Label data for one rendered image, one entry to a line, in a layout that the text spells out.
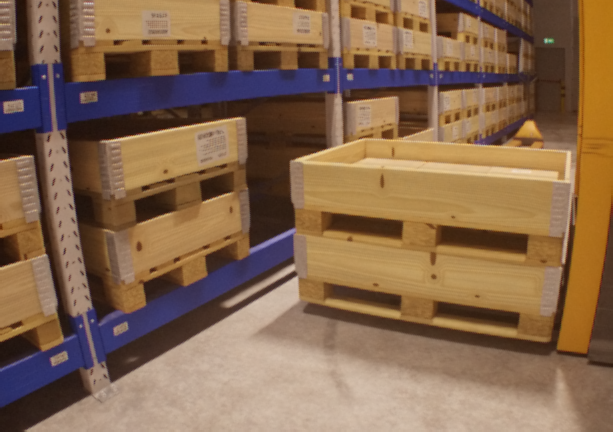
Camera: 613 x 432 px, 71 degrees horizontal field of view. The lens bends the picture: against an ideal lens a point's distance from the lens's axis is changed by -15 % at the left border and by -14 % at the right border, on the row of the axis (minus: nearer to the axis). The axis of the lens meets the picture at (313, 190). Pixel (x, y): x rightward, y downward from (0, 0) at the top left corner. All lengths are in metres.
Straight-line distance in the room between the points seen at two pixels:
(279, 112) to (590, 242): 2.35
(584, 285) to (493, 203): 0.52
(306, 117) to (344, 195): 1.37
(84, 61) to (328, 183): 1.14
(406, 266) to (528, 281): 0.53
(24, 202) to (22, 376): 0.61
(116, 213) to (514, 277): 1.55
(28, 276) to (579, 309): 2.07
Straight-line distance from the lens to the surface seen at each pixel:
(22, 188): 1.70
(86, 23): 1.81
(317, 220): 2.24
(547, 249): 1.98
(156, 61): 2.00
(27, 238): 1.74
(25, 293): 1.77
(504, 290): 2.07
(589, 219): 2.00
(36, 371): 1.89
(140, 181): 1.94
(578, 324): 2.17
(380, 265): 2.18
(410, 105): 5.14
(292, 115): 3.50
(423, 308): 2.19
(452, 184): 1.97
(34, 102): 1.72
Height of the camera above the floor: 1.14
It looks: 13 degrees down
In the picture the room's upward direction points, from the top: 2 degrees counter-clockwise
